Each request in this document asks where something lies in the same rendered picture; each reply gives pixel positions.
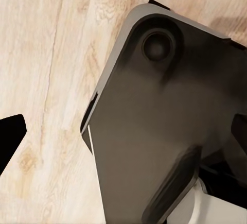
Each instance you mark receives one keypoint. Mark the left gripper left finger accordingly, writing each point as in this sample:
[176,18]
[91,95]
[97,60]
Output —
[12,131]

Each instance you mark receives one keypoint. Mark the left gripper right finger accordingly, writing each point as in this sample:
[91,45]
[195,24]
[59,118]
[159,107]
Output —
[239,130]

